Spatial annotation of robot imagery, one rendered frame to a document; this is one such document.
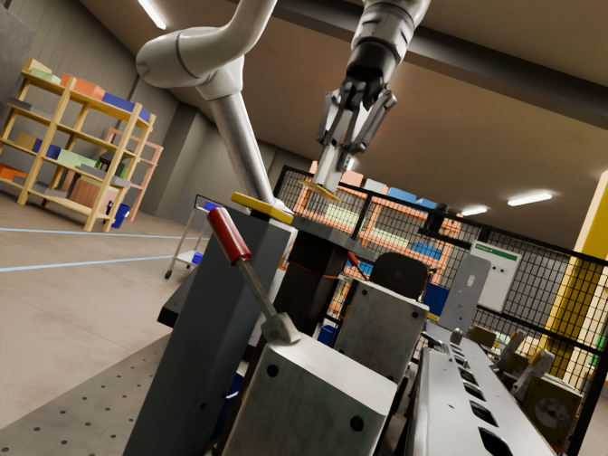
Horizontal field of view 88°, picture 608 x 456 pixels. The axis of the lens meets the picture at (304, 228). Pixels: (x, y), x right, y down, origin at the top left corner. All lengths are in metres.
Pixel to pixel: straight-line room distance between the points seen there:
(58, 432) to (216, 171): 10.96
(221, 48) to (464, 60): 3.50
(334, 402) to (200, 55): 0.74
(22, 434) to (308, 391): 0.56
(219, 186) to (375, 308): 10.96
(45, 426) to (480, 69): 4.09
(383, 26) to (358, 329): 0.45
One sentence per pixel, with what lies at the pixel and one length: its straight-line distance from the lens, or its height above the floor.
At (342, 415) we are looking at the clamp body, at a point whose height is 1.05.
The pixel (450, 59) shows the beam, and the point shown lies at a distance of 4.06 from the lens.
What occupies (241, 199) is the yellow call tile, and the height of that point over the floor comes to 1.15.
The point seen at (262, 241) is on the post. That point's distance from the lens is 0.36.
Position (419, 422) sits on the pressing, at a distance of 0.41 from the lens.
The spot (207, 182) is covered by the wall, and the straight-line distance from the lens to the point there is 11.51.
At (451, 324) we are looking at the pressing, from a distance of 1.57.
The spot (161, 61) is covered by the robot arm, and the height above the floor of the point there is 1.39.
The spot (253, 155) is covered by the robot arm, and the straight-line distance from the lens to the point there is 1.05.
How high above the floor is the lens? 1.14
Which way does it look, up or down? 1 degrees up
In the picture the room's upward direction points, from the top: 22 degrees clockwise
